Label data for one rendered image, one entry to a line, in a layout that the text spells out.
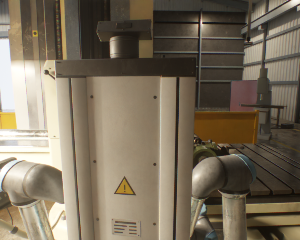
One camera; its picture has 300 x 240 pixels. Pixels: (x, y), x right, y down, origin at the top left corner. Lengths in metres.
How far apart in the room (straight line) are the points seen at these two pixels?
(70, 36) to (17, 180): 1.69
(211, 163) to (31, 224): 0.68
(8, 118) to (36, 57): 2.46
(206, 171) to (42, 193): 0.54
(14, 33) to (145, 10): 1.27
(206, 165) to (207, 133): 3.36
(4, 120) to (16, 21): 2.56
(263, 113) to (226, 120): 3.46
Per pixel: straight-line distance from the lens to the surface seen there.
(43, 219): 0.95
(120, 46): 0.51
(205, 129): 4.11
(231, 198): 0.87
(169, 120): 0.50
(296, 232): 1.95
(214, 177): 0.78
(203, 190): 0.80
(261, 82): 7.33
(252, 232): 1.81
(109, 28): 0.55
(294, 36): 12.90
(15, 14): 2.54
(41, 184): 0.76
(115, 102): 0.52
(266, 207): 1.75
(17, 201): 0.87
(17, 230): 1.59
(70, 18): 2.31
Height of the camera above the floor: 1.72
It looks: 9 degrees down
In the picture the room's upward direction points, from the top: straight up
